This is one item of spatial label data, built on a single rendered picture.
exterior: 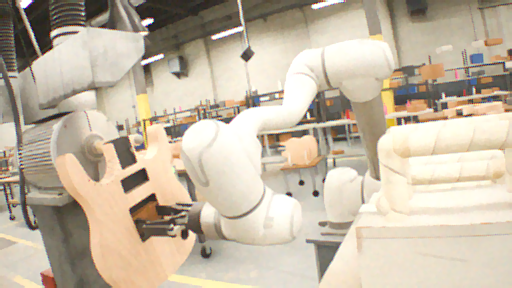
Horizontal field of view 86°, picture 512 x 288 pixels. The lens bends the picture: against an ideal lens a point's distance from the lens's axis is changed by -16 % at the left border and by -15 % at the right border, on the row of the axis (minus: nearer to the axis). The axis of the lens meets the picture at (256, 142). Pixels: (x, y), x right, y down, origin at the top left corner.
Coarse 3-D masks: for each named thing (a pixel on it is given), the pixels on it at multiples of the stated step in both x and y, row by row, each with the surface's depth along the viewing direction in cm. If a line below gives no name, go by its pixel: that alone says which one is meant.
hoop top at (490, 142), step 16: (448, 128) 34; (464, 128) 33; (480, 128) 32; (496, 128) 31; (384, 144) 37; (400, 144) 36; (416, 144) 35; (432, 144) 34; (448, 144) 34; (464, 144) 33; (480, 144) 32; (496, 144) 31
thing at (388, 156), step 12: (384, 156) 38; (396, 156) 37; (384, 168) 38; (396, 168) 37; (384, 180) 38; (396, 180) 37; (384, 192) 39; (396, 192) 37; (396, 204) 38; (408, 204) 38; (396, 216) 38; (408, 216) 38
